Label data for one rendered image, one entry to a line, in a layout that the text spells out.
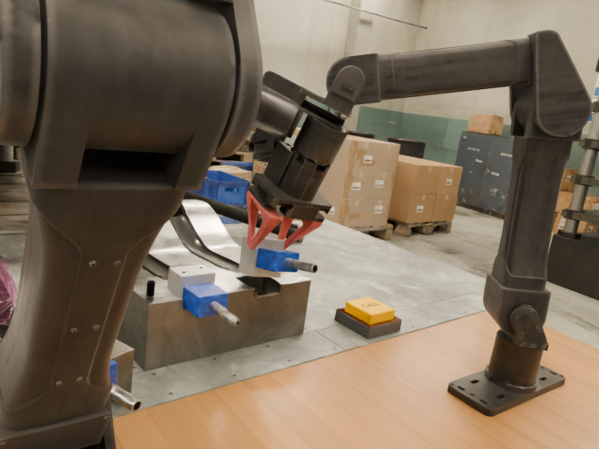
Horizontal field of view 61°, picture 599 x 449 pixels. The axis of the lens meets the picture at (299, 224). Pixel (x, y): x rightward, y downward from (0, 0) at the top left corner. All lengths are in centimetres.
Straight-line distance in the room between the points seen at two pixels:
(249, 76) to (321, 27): 857
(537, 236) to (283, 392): 38
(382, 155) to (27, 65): 462
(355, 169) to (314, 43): 441
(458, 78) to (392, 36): 901
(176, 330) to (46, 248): 45
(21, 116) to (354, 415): 54
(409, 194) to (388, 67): 466
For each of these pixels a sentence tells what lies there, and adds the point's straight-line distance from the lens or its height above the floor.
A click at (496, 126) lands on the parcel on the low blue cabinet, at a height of 125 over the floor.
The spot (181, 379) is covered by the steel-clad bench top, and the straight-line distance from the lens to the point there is 67.
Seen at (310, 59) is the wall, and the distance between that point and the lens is 865.
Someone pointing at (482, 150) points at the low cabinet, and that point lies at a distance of 793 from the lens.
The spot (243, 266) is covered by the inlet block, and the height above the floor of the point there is 91.
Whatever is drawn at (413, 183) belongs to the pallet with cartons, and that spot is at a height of 56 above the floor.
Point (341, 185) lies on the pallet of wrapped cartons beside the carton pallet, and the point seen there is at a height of 51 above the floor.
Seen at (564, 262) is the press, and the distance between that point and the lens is 472.
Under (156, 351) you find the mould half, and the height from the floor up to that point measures 82.
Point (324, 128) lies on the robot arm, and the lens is 64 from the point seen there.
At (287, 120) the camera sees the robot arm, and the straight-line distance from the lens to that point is 64.
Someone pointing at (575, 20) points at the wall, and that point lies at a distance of 815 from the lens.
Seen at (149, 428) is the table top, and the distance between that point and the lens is 59.
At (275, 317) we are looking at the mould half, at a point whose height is 84.
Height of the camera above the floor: 114
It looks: 13 degrees down
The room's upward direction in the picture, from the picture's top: 8 degrees clockwise
